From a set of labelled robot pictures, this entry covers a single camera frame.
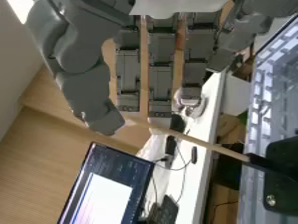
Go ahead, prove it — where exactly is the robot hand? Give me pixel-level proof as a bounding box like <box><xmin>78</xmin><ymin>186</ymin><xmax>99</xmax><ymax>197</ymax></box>
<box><xmin>26</xmin><ymin>0</ymin><xmax>286</xmax><ymax>137</ymax></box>

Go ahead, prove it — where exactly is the wooden chopstick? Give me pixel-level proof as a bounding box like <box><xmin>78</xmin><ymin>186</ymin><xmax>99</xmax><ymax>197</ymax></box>
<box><xmin>120</xmin><ymin>115</ymin><xmax>253</xmax><ymax>164</ymax></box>

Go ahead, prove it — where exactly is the small white jointed device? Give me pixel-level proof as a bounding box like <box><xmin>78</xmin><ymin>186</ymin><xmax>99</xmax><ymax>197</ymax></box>
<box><xmin>172</xmin><ymin>85</ymin><xmax>209</xmax><ymax>118</ymax></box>

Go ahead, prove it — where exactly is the white desk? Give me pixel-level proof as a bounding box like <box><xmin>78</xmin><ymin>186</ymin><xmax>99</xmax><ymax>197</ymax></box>
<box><xmin>135</xmin><ymin>70</ymin><xmax>229</xmax><ymax>224</ymax></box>

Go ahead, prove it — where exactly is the computer screen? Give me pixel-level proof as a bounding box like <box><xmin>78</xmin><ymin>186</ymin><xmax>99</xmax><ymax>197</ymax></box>
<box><xmin>56</xmin><ymin>141</ymin><xmax>157</xmax><ymax>224</ymax></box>

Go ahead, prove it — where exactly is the clear box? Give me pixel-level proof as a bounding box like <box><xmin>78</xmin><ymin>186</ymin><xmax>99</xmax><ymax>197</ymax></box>
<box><xmin>239</xmin><ymin>14</ymin><xmax>298</xmax><ymax>224</ymax></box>

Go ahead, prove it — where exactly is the black keyboard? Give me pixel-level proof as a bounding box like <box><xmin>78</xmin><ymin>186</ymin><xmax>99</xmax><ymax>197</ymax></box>
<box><xmin>148</xmin><ymin>194</ymin><xmax>180</xmax><ymax>224</ymax></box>

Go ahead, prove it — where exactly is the black plate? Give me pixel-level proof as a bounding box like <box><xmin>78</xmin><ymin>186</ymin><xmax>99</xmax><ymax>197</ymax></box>
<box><xmin>245</xmin><ymin>135</ymin><xmax>298</xmax><ymax>215</ymax></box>

